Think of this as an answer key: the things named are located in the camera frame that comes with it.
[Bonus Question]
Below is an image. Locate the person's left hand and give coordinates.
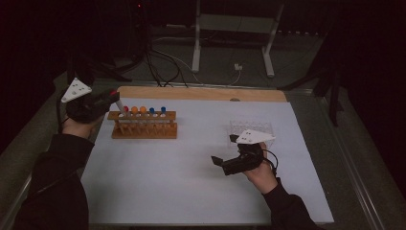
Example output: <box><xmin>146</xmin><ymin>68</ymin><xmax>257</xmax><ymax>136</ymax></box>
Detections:
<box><xmin>61</xmin><ymin>115</ymin><xmax>103</xmax><ymax>140</ymax></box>

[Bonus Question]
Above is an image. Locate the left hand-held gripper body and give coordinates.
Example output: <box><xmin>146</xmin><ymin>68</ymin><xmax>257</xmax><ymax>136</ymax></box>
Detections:
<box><xmin>60</xmin><ymin>77</ymin><xmax>111</xmax><ymax>125</ymax></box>

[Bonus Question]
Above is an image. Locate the white table mat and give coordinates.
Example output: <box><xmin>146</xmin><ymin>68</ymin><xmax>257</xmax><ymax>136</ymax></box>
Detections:
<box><xmin>79</xmin><ymin>97</ymin><xmax>335</xmax><ymax>226</ymax></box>

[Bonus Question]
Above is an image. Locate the grey metal stand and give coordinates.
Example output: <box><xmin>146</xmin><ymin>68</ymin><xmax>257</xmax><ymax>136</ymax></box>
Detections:
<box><xmin>191</xmin><ymin>0</ymin><xmax>285</xmax><ymax>79</ymax></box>

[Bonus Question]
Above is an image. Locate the aluminium table frame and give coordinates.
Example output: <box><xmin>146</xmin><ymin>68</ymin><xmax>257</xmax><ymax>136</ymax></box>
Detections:
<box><xmin>0</xmin><ymin>80</ymin><xmax>389</xmax><ymax>230</ymax></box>

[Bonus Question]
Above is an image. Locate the clear plastic test tube rack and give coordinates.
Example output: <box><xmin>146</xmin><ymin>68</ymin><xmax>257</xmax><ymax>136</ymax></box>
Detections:
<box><xmin>228</xmin><ymin>119</ymin><xmax>276</xmax><ymax>150</ymax></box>

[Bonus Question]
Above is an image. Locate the person's right hand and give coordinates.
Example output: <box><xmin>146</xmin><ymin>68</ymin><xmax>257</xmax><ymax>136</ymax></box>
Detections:
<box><xmin>242</xmin><ymin>142</ymin><xmax>279</xmax><ymax>195</ymax></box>

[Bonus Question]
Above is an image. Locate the white floor cable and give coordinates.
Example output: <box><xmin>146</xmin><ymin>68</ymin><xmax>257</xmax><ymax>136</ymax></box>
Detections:
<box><xmin>152</xmin><ymin>36</ymin><xmax>243</xmax><ymax>87</ymax></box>

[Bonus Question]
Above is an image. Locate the wooden test tube rack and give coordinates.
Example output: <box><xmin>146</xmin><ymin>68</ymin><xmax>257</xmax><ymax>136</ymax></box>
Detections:
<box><xmin>106</xmin><ymin>109</ymin><xmax>178</xmax><ymax>140</ymax></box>

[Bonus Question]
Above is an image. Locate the black floor cable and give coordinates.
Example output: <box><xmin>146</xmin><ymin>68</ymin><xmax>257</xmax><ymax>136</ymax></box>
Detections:
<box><xmin>145</xmin><ymin>41</ymin><xmax>190</xmax><ymax>89</ymax></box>

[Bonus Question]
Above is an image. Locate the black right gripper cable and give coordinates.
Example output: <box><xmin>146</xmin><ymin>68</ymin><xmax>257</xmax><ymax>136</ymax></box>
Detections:
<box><xmin>262</xmin><ymin>148</ymin><xmax>280</xmax><ymax>175</ymax></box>

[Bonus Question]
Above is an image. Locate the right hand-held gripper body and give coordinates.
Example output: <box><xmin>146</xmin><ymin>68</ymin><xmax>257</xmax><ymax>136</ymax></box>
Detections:
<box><xmin>221</xmin><ymin>128</ymin><xmax>277</xmax><ymax>176</ymax></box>

